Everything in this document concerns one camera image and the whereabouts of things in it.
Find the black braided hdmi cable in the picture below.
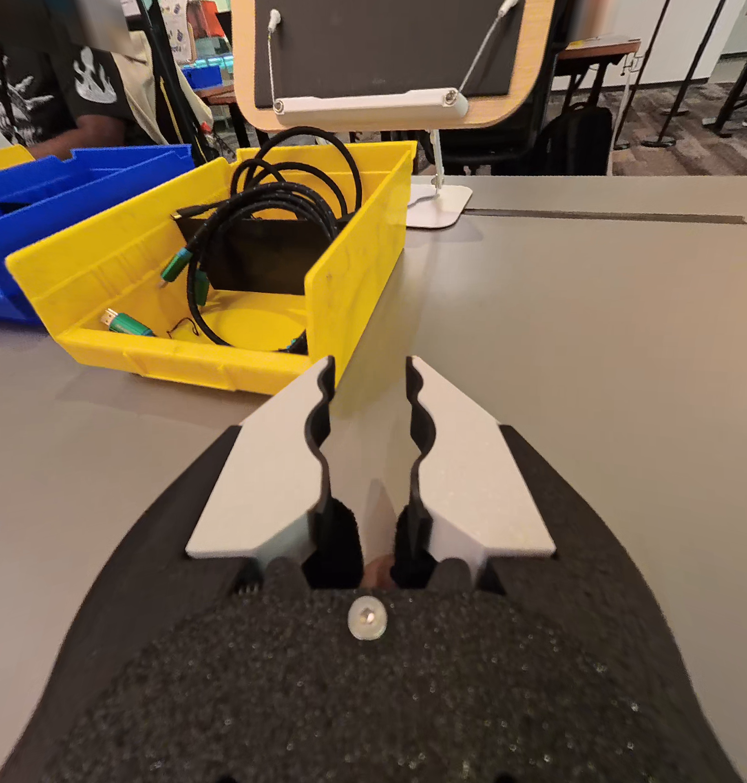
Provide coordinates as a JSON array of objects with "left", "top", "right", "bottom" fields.
[
  {"left": 227, "top": 126, "right": 365, "bottom": 223},
  {"left": 160, "top": 181, "right": 350, "bottom": 356},
  {"left": 101, "top": 309, "right": 158, "bottom": 341}
]

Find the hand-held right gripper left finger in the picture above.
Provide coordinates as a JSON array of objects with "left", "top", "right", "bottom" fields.
[{"left": 186, "top": 356, "right": 357, "bottom": 588}]

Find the black backpack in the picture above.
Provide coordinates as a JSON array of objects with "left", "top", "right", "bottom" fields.
[{"left": 533, "top": 103, "right": 615, "bottom": 177}]

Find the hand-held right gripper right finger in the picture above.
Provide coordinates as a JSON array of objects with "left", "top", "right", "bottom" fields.
[{"left": 396, "top": 356, "right": 559, "bottom": 588}]

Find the white panel stand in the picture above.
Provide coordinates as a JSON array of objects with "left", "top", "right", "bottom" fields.
[{"left": 266, "top": 0, "right": 524, "bottom": 231}]

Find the blue plastic bin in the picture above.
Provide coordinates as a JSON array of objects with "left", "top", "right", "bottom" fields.
[
  {"left": 183, "top": 62, "right": 225, "bottom": 91},
  {"left": 0, "top": 145, "right": 194, "bottom": 326}
]

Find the black bin divider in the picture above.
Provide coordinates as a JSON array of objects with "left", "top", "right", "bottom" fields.
[{"left": 172, "top": 206, "right": 340, "bottom": 296}]

